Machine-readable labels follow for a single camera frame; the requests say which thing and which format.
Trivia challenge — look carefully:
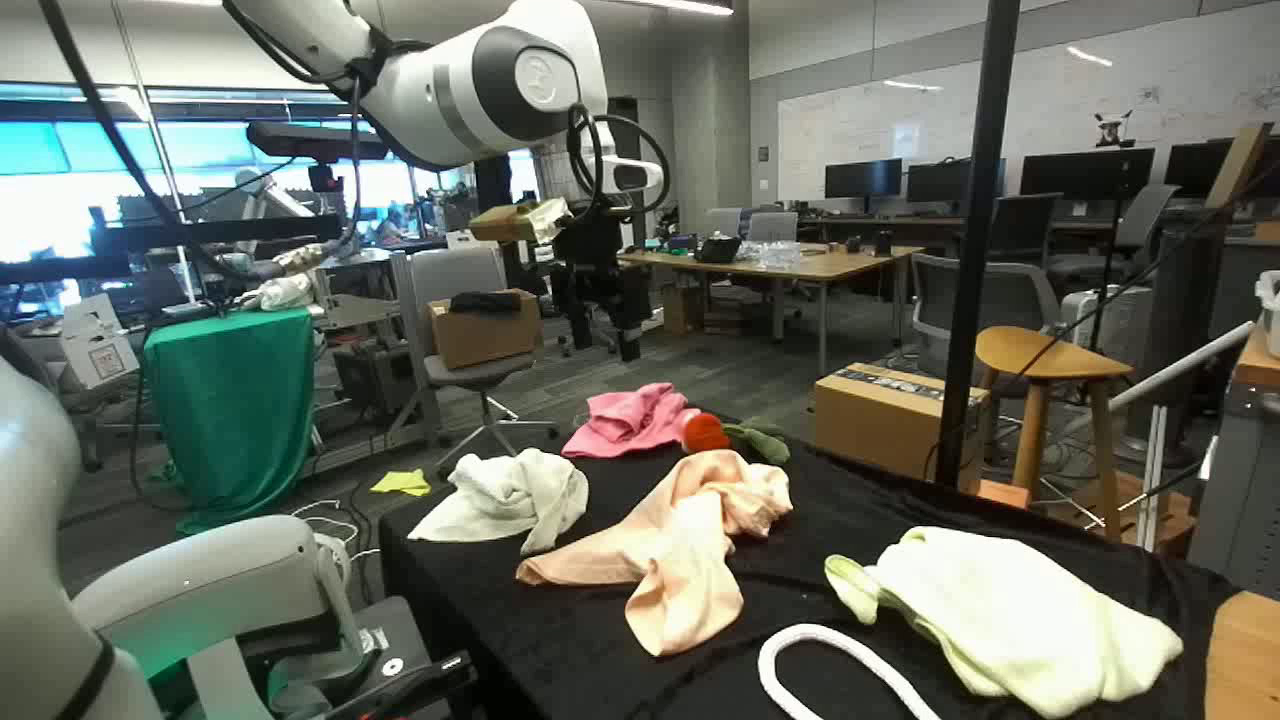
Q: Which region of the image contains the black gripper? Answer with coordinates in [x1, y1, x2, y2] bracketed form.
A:
[551, 210, 651, 362]

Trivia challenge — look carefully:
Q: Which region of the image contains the pink t-shirt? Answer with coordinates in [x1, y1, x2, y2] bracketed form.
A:
[565, 383, 693, 461]

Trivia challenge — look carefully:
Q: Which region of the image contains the white towel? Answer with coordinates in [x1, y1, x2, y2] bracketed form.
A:
[413, 447, 588, 557]

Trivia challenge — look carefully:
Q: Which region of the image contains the peach t-shirt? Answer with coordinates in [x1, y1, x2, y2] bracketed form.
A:
[515, 447, 792, 656]

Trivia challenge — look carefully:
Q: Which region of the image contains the red plush radish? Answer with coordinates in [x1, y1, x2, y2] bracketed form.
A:
[680, 410, 792, 462]

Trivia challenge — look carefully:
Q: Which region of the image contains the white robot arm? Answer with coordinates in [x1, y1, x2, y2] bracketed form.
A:
[224, 0, 669, 361]

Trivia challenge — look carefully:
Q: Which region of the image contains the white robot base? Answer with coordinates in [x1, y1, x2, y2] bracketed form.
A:
[0, 354, 477, 720]

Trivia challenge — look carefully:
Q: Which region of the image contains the cardboard box on chair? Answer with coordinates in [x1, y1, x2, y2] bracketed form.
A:
[429, 287, 540, 368]

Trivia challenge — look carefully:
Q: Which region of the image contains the wooden desk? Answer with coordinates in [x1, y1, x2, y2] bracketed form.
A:
[629, 243, 915, 371]

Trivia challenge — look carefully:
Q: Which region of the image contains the grey office chair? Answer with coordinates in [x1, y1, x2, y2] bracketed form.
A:
[392, 238, 559, 471]

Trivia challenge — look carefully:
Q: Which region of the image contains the yellow cloth on floor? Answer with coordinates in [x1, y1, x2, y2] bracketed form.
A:
[368, 467, 431, 500]

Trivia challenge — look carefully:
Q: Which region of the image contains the cardboard box on floor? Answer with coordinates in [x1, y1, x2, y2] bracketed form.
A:
[813, 362, 945, 485]

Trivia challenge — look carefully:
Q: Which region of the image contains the black computer monitor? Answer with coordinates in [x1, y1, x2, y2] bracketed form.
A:
[1018, 149, 1150, 198]
[825, 158, 903, 198]
[909, 158, 972, 203]

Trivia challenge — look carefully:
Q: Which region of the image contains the black tablecloth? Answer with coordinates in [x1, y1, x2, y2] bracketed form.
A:
[378, 443, 1236, 720]

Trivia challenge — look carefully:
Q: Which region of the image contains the wooden stool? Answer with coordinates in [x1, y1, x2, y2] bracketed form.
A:
[974, 325, 1128, 538]

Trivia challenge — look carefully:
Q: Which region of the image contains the green cloth on stand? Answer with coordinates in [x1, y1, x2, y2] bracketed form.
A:
[144, 308, 317, 532]

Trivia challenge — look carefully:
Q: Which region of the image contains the light green t-shirt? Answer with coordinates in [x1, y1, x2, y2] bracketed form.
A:
[825, 524, 1185, 720]

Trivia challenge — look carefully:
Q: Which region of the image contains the black vertical pole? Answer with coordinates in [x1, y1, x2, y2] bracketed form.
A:
[934, 0, 1018, 489]

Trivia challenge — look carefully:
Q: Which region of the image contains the white rope loop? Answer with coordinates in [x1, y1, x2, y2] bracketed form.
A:
[750, 621, 945, 720]

